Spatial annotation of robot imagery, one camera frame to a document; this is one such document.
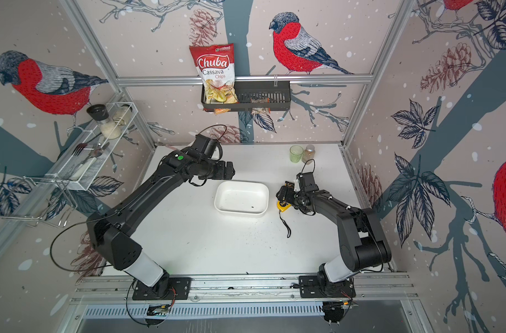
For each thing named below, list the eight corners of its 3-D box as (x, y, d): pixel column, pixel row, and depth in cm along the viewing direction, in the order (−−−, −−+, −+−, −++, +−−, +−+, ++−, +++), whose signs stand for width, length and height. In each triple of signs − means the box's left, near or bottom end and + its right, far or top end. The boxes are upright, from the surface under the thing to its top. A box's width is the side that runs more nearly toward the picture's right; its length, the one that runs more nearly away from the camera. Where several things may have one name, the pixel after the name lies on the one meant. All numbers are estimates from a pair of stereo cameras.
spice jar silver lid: (301, 164, 115) (305, 151, 106) (300, 157, 118) (303, 144, 109) (311, 164, 115) (316, 151, 106) (310, 157, 118) (314, 144, 109)
